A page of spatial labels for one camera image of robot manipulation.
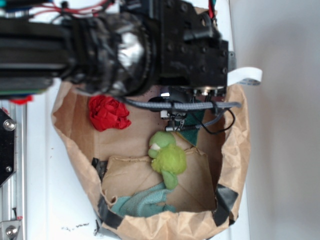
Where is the green and yellow sponge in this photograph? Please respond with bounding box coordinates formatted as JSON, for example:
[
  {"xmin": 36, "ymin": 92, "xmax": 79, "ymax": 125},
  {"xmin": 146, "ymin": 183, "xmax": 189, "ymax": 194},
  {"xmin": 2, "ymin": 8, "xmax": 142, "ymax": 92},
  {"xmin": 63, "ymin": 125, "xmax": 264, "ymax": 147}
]
[{"xmin": 179, "ymin": 111, "xmax": 205, "ymax": 146}]

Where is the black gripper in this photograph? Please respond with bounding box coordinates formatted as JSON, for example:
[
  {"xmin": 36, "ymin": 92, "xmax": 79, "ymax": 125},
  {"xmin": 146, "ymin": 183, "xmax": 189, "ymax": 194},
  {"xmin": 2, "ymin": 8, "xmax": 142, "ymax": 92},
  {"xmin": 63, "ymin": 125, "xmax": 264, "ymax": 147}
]
[{"xmin": 158, "ymin": 0, "xmax": 228, "ymax": 88}]

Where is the white flat ribbon cable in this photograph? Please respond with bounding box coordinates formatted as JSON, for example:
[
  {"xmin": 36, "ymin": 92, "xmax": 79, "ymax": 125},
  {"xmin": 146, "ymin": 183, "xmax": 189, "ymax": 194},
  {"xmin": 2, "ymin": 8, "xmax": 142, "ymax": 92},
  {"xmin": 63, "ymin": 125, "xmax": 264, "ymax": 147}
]
[{"xmin": 226, "ymin": 66, "xmax": 263, "ymax": 87}]

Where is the thin black wire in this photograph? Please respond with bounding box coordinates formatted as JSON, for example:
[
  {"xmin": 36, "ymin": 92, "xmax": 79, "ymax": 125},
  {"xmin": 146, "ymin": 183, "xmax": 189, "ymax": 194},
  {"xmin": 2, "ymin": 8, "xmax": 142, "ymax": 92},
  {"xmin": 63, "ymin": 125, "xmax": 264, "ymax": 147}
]
[{"xmin": 199, "ymin": 107, "xmax": 237, "ymax": 136}]

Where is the teal knit cloth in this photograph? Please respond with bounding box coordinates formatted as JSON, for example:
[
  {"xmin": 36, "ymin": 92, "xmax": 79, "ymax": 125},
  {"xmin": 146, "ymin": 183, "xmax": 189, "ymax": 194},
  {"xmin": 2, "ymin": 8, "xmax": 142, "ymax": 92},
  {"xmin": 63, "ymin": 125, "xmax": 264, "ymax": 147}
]
[{"xmin": 111, "ymin": 182, "xmax": 176, "ymax": 218}]

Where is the brown paper bag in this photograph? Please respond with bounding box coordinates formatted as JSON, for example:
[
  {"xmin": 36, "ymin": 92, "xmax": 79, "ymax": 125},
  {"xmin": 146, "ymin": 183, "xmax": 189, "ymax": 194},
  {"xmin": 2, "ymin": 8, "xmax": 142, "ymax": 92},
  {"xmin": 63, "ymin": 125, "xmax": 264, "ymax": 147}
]
[{"xmin": 52, "ymin": 83, "xmax": 251, "ymax": 240}]

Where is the aluminium extrusion rail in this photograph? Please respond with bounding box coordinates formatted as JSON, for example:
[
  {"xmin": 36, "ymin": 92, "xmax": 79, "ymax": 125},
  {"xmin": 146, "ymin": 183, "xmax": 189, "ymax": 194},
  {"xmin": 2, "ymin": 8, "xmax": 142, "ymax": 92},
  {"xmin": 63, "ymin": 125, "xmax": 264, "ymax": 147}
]
[{"xmin": 0, "ymin": 100, "xmax": 26, "ymax": 240}]

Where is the red crumpled paper ball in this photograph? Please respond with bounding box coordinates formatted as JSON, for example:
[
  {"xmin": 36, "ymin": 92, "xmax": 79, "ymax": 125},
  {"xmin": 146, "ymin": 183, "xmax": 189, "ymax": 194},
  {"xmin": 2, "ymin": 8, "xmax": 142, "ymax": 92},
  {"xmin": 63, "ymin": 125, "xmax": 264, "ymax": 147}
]
[{"xmin": 88, "ymin": 95, "xmax": 132, "ymax": 132}]

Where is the metal corner bracket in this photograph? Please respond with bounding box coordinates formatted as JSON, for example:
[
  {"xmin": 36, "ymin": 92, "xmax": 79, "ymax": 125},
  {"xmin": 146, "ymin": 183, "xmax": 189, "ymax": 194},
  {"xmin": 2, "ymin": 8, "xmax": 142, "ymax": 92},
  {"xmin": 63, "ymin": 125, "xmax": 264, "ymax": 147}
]
[{"xmin": 0, "ymin": 220, "xmax": 21, "ymax": 240}]

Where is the grey braided cable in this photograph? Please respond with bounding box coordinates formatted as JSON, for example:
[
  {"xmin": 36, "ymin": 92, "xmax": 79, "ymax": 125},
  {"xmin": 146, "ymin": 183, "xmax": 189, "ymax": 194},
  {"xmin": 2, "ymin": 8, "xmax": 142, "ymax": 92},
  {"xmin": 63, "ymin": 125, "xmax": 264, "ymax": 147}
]
[{"xmin": 123, "ymin": 97, "xmax": 243, "ymax": 111}]

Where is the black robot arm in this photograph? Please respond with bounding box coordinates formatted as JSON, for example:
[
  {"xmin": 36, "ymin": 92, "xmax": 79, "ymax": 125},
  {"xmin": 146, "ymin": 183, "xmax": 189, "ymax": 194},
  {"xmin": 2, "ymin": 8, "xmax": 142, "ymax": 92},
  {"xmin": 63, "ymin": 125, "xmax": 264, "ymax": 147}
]
[{"xmin": 0, "ymin": 0, "xmax": 228, "ymax": 100}]

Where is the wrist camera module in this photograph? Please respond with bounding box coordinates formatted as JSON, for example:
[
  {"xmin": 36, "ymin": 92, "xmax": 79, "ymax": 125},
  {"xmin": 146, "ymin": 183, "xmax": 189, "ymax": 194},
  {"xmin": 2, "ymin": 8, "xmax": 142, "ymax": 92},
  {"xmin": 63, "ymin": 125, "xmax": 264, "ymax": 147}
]
[{"xmin": 148, "ymin": 84, "xmax": 227, "ymax": 133}]

